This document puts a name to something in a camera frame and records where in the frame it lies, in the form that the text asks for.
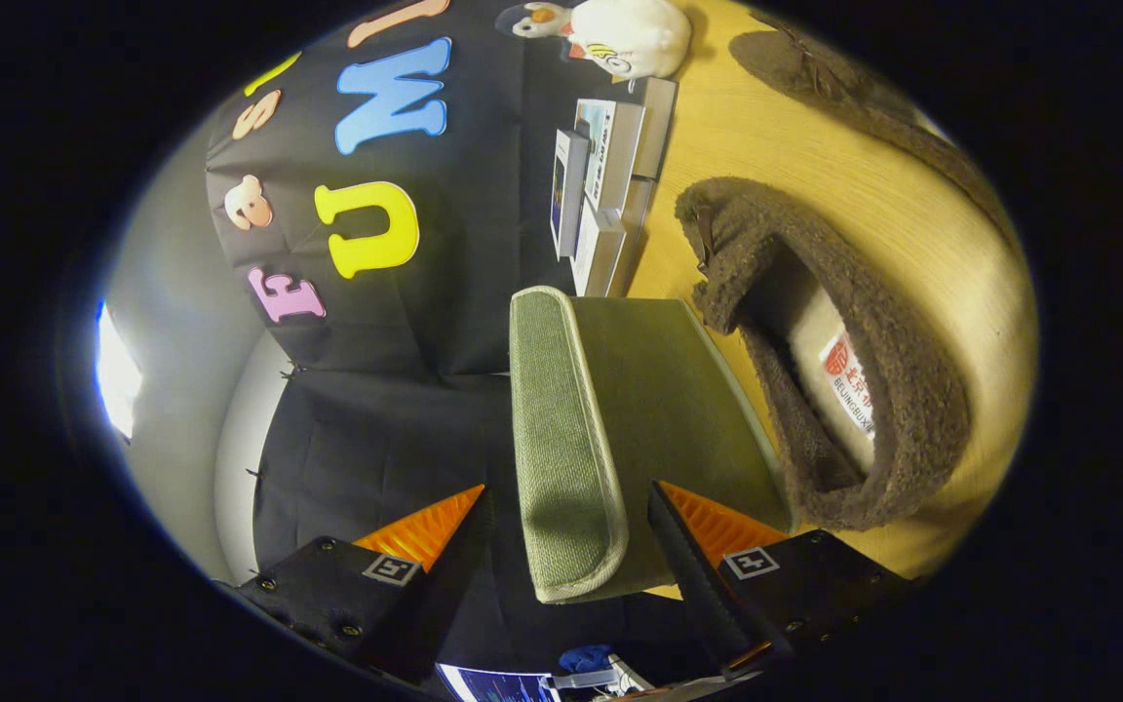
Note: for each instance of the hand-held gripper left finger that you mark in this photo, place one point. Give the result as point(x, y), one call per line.
point(435, 595)

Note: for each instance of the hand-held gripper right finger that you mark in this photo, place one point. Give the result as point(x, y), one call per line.
point(703, 595)

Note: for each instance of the green fabric storage box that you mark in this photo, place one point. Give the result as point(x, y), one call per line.
point(561, 439)

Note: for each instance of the brown fuzzy shoe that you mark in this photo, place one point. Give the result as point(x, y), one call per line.
point(747, 244)
point(786, 63)

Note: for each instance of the blue lit screen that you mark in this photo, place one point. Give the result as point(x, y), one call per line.
point(498, 685)

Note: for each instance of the small blue object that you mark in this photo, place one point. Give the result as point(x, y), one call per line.
point(586, 658)

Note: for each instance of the plain white book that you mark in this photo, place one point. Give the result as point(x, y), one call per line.
point(605, 253)

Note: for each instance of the bright ceiling light panel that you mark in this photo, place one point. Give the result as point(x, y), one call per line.
point(118, 370)

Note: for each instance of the white book blue photo cover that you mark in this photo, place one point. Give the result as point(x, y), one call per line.
point(566, 190)

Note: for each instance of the black book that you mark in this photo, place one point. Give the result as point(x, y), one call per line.
point(657, 127)

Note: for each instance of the white seal plush toy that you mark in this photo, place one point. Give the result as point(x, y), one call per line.
point(639, 34)

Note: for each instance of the penguin plush toy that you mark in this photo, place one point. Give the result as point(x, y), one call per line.
point(532, 18)

